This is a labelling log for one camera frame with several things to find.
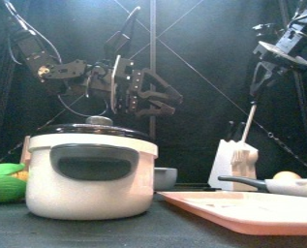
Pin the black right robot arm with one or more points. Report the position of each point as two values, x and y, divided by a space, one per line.
301 22

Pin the light wooden board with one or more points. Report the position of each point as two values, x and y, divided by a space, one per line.
25 151

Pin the green yellow toy corn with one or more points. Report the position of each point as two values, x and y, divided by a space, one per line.
4 189

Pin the black pot lid metal knob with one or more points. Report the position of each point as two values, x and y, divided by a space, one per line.
95 129

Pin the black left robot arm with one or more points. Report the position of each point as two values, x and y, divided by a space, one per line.
63 71

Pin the white wooden knife block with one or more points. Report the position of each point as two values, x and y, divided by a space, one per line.
224 164

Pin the small grey bowl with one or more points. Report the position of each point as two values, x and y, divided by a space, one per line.
164 177

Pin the yellow toy ball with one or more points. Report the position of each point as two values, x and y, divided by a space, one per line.
285 175

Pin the grey metal frame pole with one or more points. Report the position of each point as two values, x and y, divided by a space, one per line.
152 32

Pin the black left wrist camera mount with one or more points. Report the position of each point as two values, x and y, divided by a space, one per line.
119 38

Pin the pink plastic tray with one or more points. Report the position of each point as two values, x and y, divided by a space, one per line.
253 210

